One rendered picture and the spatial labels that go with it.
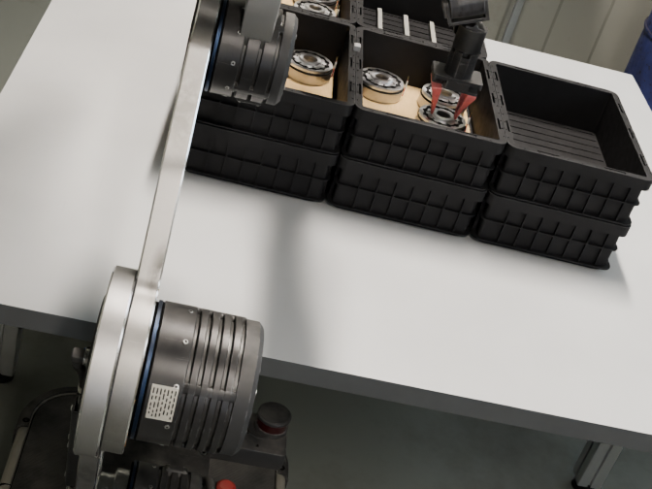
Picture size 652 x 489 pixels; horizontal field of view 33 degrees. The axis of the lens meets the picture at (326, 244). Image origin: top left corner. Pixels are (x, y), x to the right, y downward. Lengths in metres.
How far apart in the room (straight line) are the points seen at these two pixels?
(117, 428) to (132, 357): 0.09
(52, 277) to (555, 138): 1.17
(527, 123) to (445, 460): 0.86
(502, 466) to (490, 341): 0.90
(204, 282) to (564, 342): 0.66
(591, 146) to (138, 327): 1.42
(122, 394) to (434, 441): 1.60
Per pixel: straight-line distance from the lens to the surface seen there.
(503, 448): 2.91
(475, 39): 2.22
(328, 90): 2.35
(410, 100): 2.42
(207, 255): 1.97
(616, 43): 4.76
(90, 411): 1.33
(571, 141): 2.51
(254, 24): 1.61
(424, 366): 1.88
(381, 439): 2.78
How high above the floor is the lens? 1.82
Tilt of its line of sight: 33 degrees down
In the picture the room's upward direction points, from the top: 17 degrees clockwise
